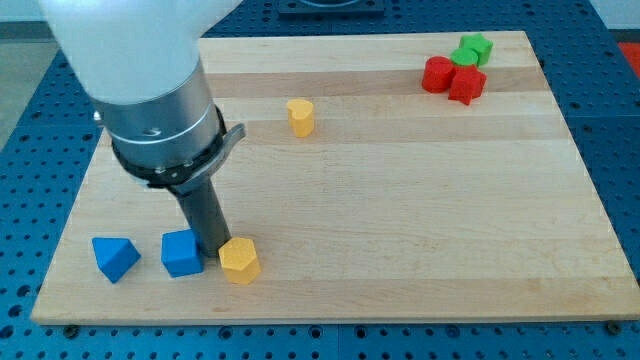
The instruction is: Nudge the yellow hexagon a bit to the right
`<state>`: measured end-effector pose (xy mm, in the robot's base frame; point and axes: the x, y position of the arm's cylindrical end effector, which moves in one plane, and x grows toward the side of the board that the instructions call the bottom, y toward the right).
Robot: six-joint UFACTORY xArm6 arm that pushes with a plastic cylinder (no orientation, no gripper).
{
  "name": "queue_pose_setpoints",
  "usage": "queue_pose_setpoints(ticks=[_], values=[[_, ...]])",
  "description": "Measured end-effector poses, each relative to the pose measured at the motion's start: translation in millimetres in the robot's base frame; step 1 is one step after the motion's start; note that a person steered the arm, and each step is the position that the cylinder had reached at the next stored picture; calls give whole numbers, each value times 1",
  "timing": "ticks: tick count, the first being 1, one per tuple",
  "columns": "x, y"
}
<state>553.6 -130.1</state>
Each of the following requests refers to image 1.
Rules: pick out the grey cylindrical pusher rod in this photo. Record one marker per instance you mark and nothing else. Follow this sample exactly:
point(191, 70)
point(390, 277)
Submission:
point(205, 217)

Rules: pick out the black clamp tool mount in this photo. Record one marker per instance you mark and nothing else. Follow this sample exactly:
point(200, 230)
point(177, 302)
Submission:
point(182, 162)

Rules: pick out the yellow hexagon block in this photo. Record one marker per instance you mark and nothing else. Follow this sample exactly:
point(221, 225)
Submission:
point(239, 260)

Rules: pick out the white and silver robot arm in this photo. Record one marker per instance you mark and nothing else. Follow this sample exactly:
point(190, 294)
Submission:
point(140, 64)

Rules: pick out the blue cube block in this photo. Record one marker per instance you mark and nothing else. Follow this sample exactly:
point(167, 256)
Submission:
point(180, 254)

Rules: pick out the blue triangle block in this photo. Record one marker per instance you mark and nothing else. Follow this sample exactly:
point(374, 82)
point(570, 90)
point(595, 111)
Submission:
point(114, 256)

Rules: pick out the wooden board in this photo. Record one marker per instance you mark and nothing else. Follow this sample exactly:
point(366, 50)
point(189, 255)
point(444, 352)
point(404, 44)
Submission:
point(400, 207)

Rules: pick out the red cylinder block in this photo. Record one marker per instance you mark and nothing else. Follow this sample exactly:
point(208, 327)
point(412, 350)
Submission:
point(438, 74)

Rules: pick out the red star block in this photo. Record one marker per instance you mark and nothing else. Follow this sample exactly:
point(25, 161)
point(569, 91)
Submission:
point(467, 84)

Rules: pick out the green cylinder block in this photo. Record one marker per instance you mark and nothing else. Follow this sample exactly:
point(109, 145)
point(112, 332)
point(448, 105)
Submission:
point(464, 57)

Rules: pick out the green star block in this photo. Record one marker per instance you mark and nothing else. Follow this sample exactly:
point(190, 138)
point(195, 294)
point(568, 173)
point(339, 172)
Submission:
point(479, 44)

